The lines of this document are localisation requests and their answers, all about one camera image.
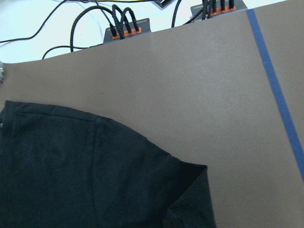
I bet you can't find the black printed t-shirt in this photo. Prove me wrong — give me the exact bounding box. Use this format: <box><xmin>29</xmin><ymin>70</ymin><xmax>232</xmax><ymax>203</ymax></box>
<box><xmin>0</xmin><ymin>101</ymin><xmax>216</xmax><ymax>228</ymax></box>

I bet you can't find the grey hub with orange ports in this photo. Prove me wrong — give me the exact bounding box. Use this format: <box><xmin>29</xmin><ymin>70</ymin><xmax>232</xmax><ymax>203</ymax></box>
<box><xmin>103</xmin><ymin>18</ymin><xmax>152</xmax><ymax>45</ymax></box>

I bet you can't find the black braided cable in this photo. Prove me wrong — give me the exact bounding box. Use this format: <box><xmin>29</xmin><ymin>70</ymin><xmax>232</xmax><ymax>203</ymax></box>
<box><xmin>70</xmin><ymin>4</ymin><xmax>136</xmax><ymax>52</ymax></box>

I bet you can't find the thin black cable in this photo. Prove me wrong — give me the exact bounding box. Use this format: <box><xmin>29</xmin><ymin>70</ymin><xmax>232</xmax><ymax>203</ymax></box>
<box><xmin>0</xmin><ymin>0</ymin><xmax>98</xmax><ymax>44</ymax></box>

